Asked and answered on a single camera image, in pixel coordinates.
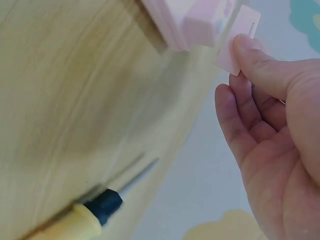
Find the person's right hand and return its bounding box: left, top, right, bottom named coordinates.
left=214, top=33, right=320, bottom=240

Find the small pink card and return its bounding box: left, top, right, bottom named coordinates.
left=216, top=4, right=262, bottom=76

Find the pink box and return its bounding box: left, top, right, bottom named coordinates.
left=139, top=0, right=251, bottom=52

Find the yellow and black screwdriver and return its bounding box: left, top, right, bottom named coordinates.
left=24, top=157, right=161, bottom=240

